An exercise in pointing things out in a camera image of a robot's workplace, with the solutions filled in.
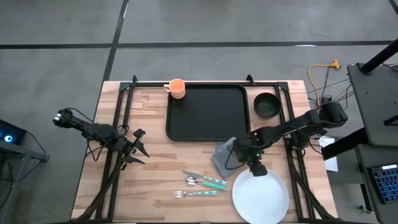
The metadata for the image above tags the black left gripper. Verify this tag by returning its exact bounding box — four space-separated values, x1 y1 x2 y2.
115 128 150 166

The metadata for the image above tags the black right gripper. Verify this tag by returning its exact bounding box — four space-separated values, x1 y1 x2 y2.
248 157 268 177

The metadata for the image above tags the white round plate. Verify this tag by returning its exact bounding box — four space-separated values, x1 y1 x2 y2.
231 167 290 224

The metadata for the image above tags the grey cloth napkin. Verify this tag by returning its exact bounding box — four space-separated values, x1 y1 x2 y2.
211 136 246 180

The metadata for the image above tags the fork with patterned green handle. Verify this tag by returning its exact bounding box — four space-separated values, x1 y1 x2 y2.
172 190 219 199

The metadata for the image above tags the spoon with teal handle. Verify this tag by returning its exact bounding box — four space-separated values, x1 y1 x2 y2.
185 175 227 192

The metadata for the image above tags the black bowl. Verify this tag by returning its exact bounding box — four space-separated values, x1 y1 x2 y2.
253 91 283 119

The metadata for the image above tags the orange plastic cup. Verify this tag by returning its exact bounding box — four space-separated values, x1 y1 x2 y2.
163 78 187 100

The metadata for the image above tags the black serving tray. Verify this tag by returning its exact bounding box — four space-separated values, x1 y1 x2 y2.
165 83 251 142

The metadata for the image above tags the white paper sheet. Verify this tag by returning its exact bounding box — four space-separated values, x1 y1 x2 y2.
318 136 340 173

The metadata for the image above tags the black desk leg bar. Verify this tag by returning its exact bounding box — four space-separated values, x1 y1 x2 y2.
321 127 369 160

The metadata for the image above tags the black keyboard desk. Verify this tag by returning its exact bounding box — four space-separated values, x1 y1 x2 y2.
354 143 398 224

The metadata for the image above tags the grey metal side stand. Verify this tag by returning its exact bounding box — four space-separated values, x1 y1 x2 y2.
0 139 50 224

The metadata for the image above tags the computer with blue light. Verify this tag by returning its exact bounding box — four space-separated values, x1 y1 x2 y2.
0 119 27 146

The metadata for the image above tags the black backlit keyboard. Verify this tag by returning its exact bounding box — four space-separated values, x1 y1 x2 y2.
367 164 398 205

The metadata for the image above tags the dark grey side desk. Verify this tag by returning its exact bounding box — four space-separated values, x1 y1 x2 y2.
346 62 398 147

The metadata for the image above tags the black diagonal pole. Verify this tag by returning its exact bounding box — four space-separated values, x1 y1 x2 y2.
359 39 398 75

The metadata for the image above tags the yellow extension cable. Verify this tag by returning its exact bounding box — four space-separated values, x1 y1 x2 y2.
307 59 342 108

